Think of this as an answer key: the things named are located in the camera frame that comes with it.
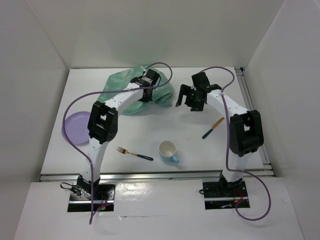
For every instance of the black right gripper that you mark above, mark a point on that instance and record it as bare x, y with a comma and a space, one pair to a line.
185, 90

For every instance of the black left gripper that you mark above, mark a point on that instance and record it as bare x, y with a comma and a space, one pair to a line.
146, 99

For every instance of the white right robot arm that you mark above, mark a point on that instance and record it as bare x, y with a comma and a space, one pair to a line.
244, 128

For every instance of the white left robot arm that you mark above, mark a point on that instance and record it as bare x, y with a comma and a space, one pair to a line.
103, 126

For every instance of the light blue mug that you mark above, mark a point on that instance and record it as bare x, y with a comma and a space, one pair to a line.
168, 152

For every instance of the purple plate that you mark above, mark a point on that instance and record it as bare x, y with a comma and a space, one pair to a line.
76, 128

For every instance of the gold knife green handle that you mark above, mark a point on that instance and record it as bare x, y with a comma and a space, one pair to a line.
213, 127

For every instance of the gold fork green handle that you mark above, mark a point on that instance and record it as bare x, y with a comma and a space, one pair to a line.
126, 152

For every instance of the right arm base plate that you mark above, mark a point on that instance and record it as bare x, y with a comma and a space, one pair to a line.
215, 199

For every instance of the aluminium right rail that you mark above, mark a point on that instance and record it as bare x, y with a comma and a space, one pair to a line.
240, 74

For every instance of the aluminium rail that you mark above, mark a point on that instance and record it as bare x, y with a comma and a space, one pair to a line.
136, 176
240, 74

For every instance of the aluminium front rail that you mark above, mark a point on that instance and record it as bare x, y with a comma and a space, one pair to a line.
136, 176

